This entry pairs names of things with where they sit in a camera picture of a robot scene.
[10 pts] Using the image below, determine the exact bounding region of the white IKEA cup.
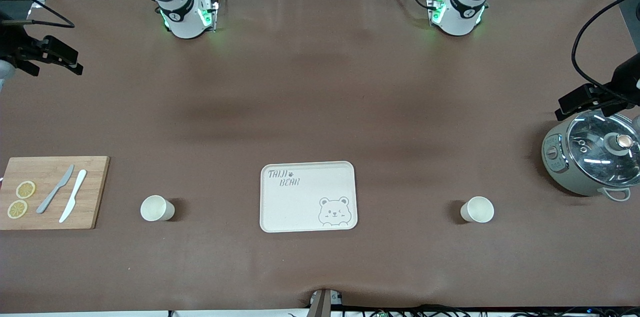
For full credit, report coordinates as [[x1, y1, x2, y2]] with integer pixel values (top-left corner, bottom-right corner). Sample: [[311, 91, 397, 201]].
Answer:
[[460, 196, 495, 223], [140, 195, 176, 222]]

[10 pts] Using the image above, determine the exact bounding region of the beige bear print tray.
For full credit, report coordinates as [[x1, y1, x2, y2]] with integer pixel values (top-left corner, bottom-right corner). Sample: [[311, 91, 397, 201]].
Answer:
[[259, 161, 359, 233]]

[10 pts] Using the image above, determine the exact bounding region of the glass pot lid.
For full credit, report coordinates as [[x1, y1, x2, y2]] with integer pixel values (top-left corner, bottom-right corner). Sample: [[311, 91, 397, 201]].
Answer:
[[567, 110, 640, 178]]

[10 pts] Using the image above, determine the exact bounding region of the grey-green electric cooking pot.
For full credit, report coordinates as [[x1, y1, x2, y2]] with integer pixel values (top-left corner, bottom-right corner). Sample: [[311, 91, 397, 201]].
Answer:
[[541, 102, 640, 203]]

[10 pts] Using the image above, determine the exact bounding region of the grey plastic knife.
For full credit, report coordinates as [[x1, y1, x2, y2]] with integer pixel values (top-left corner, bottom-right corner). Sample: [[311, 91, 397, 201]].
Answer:
[[36, 164, 75, 215]]

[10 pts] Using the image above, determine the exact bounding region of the wooden cutting board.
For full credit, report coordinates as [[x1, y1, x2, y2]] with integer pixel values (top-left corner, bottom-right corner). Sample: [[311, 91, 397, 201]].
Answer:
[[0, 156, 110, 230]]

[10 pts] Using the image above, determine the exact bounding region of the yellow lemon slice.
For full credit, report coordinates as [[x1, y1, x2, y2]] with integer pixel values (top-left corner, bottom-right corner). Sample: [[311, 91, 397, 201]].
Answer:
[[7, 199, 28, 219], [16, 180, 37, 200]]

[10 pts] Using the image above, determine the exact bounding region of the white plastic knife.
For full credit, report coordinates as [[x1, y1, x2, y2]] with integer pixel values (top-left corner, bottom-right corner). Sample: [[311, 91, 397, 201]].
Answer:
[[59, 169, 87, 224]]

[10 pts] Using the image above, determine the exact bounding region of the brown table cover mat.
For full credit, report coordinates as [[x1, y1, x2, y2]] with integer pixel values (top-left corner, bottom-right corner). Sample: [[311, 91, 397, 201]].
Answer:
[[0, 0, 640, 314]]

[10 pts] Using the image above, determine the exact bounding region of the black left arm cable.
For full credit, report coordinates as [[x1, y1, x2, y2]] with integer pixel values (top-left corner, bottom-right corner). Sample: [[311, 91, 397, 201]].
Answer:
[[571, 0, 640, 103]]

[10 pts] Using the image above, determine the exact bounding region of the camera mount post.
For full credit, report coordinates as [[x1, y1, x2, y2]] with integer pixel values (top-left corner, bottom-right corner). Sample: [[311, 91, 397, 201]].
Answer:
[[307, 288, 344, 317]]

